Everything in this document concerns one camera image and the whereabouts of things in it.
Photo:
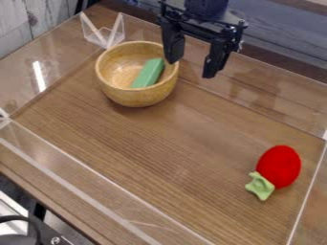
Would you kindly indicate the green rectangular block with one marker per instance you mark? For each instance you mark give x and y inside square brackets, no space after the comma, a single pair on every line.
[150,73]

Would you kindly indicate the clear acrylic corner bracket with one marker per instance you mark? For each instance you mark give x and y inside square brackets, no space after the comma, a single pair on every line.
[104,37]

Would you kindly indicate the light green plastic toy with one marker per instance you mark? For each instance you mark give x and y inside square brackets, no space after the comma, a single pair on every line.
[259,186]

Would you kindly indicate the brown wooden bowl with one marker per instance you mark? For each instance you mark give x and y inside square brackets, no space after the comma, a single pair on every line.
[118,67]

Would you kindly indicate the red plush ball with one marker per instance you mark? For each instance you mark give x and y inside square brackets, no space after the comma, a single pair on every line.
[279,166]

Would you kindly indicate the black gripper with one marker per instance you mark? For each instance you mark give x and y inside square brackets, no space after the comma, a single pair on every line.
[203,19]

